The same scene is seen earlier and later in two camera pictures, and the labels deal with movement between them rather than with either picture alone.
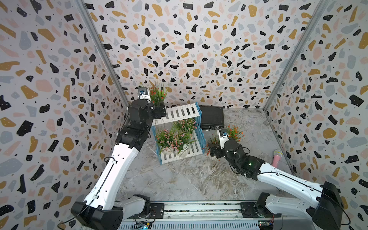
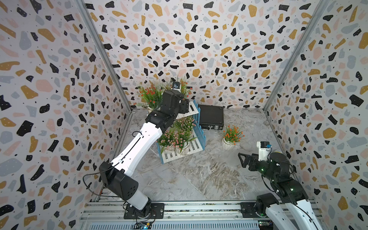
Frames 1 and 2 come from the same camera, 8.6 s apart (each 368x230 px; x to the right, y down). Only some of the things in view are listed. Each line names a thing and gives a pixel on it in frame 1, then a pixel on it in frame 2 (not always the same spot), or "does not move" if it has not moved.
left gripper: [153, 108] to [184, 106]
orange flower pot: [233, 132] does not move
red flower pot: [215, 148] to [185, 89]
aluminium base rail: [196, 216] does not move
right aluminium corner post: [322, 7] does not move
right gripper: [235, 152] to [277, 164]
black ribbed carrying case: [212, 117] does not move
